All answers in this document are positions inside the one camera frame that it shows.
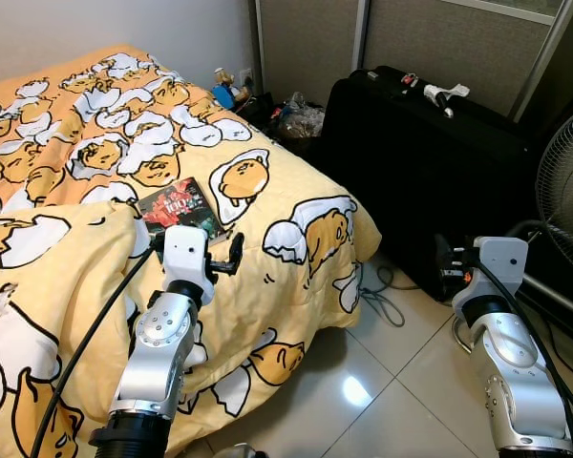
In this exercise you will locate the black suitcase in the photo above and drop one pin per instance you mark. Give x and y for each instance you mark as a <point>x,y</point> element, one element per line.
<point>430,172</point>

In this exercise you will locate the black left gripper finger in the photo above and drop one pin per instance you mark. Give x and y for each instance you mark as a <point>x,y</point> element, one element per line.
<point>236,252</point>

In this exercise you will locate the white luggage tag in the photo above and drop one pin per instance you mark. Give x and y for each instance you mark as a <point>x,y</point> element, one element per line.
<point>444,93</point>

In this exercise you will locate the black standing fan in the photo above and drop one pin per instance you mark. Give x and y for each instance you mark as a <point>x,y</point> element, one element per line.
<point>565,191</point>

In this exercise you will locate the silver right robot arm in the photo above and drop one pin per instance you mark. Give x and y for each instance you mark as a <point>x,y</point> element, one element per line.
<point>511,363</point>

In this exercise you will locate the dark red-printed book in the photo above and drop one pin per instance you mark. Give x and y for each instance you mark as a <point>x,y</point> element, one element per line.
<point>177,205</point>

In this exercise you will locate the grey robot foot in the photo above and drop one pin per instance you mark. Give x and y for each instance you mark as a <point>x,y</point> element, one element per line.
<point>239,452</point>

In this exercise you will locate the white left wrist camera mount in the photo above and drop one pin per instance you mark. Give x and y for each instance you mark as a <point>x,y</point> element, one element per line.
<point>183,253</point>

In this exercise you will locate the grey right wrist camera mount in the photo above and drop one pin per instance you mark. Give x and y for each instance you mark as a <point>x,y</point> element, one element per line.
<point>501,260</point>

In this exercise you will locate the clear plastic bag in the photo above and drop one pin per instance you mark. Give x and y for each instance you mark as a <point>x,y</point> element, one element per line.
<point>301,116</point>

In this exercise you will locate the brown and blue toy figure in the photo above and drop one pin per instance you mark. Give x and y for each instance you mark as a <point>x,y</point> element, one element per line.
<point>227,88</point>

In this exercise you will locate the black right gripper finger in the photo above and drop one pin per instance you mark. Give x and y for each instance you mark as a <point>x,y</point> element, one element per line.
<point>443,260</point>

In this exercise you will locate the small red suitcase tag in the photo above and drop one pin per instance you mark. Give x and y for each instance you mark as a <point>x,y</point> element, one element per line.
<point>410,80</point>

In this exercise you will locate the yellow cartoon egg duvet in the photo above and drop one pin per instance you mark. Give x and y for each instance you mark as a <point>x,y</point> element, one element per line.
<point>76,286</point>

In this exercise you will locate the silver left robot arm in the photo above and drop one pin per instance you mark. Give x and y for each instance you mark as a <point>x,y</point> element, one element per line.
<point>158,353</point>

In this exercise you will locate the white wall socket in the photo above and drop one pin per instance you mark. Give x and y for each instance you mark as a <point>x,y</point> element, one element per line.
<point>245,76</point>

